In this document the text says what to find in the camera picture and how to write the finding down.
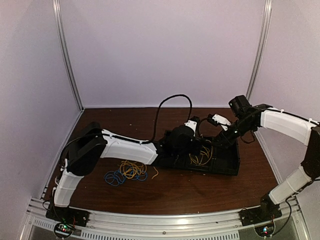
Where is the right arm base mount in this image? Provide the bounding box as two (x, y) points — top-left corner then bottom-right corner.
(238, 203), (282, 226)

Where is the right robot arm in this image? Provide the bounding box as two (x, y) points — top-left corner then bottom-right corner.
(192, 93), (320, 218)

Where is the black three-compartment bin tray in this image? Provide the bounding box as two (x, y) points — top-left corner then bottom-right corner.
(151, 135), (241, 176)

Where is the yellow cable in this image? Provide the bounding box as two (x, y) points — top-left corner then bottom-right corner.
(188, 144), (214, 166)
(117, 159), (159, 180)

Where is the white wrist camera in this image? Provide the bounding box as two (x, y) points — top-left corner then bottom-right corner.
(207, 114), (231, 131)
(184, 115), (200, 137)

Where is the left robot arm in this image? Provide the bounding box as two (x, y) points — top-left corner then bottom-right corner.
(51, 116), (202, 222)

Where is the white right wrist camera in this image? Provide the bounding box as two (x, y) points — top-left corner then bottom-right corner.
(207, 114), (231, 131)

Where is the aluminium frame post left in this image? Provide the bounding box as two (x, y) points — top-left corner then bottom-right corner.
(52, 0), (84, 112)

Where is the aluminium front rail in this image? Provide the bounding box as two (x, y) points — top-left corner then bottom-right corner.
(17, 198), (311, 240)

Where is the aluminium frame post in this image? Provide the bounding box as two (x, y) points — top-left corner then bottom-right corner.
(245, 0), (273, 100)
(52, 0), (84, 112)

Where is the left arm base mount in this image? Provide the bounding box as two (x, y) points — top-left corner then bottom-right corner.
(45, 201), (90, 227)

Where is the blue cable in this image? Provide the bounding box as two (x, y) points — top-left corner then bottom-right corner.
(103, 168), (149, 187)

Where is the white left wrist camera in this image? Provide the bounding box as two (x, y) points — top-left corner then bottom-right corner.
(184, 115), (200, 137)

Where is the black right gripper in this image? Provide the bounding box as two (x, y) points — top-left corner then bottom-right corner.
(212, 117), (256, 149)

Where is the aluminium frame post right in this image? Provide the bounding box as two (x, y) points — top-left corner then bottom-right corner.
(245, 0), (273, 100)

